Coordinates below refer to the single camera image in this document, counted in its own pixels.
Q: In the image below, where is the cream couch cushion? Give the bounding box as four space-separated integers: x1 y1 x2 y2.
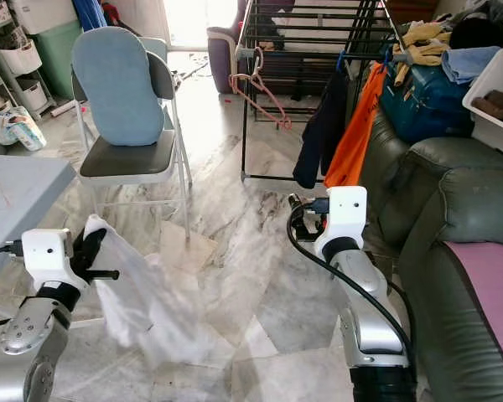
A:
272 0 366 53

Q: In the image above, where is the blue hanging garment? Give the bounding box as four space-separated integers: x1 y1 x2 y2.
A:
70 0 111 34

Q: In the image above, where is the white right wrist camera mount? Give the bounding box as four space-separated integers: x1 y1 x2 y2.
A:
318 185 369 245

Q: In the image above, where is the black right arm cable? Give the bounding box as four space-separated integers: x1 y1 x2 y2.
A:
288 197 417 369

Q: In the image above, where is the pink plastic clothes hanger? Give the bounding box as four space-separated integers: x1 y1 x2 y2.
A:
230 45 295 131

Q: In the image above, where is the mustard yellow clothes pile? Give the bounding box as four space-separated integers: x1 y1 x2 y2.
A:
393 20 450 69

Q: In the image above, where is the black fabric bag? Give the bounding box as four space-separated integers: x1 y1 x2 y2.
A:
448 16 503 50

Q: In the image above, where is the white lidded storage box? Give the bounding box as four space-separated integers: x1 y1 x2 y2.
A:
9 0 77 35

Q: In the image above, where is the grey seat folding chair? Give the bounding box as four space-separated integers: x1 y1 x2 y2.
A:
70 50 194 229

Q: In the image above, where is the orange shirt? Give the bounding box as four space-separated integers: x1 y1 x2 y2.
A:
324 62 389 188

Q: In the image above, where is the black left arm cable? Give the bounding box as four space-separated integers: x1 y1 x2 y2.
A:
0 240 26 332

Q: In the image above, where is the purple armchair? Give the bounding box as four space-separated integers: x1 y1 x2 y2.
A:
206 23 249 96

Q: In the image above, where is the grey shelf with white bins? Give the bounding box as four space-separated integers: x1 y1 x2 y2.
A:
0 0 56 116

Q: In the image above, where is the blue oblong cushion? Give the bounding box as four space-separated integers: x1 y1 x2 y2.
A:
70 26 167 148

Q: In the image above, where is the black metal drying rack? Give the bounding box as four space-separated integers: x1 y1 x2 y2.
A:
238 0 401 183

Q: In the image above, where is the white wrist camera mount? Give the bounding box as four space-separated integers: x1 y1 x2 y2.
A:
318 185 369 245
20 227 75 291

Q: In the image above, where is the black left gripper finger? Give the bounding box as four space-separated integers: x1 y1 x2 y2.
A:
72 228 107 271

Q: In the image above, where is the plastic wrapped tissue pack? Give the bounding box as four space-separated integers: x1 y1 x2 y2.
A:
0 106 48 152

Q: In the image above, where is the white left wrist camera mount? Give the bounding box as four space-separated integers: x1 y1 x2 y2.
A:
20 227 75 291

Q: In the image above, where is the green plastic storage bin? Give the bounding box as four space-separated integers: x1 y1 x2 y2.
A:
33 20 86 99

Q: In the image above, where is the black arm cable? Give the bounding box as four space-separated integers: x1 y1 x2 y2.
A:
0 240 26 332
288 197 417 369

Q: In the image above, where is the pale grey plastic folding table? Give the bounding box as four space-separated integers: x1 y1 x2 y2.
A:
0 154 77 296

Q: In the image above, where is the folded blue towel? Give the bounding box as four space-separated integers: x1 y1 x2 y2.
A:
439 45 502 85

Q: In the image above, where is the white open storage bin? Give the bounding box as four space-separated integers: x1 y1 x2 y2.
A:
462 16 503 165

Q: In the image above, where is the dark navy shirt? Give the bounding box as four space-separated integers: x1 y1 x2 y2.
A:
293 65 350 190

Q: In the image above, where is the pink mat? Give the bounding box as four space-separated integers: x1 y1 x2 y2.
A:
443 240 503 354

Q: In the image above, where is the white shirt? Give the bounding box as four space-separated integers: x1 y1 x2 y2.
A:
83 213 220 366

